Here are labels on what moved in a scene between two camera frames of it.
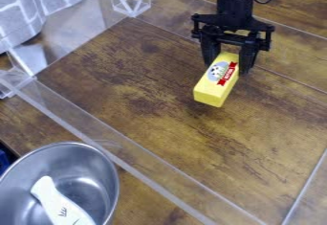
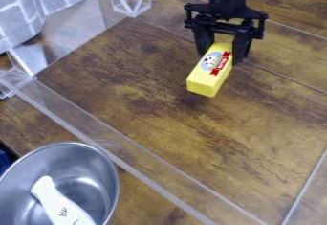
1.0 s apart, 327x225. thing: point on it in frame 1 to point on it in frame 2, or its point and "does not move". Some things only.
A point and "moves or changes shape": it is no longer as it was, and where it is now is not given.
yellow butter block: [219, 79] moves or changes shape
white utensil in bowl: [65, 211] does not move
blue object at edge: [5, 163] does not move
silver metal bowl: [85, 179] does not move
